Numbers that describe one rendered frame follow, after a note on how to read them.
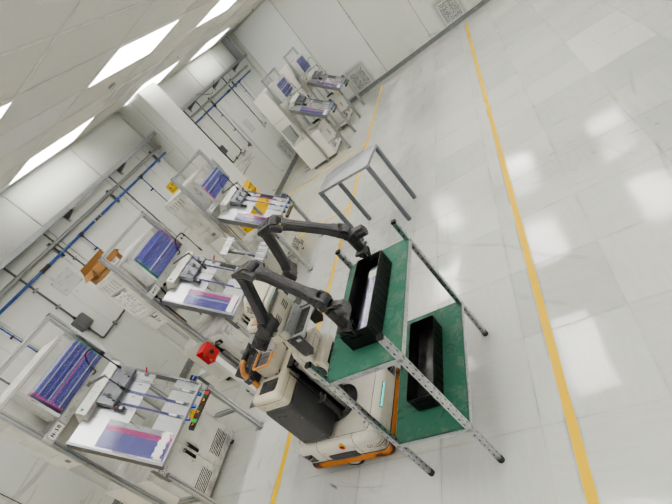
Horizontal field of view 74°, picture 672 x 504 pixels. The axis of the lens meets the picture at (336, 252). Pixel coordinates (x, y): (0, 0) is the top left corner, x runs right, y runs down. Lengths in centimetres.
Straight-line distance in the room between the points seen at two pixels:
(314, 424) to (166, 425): 130
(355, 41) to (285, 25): 164
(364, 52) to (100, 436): 948
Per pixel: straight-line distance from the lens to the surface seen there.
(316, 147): 870
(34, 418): 405
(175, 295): 464
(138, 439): 379
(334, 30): 1122
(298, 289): 204
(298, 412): 290
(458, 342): 277
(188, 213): 573
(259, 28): 1164
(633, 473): 250
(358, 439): 296
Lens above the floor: 222
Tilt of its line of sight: 24 degrees down
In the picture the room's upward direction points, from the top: 43 degrees counter-clockwise
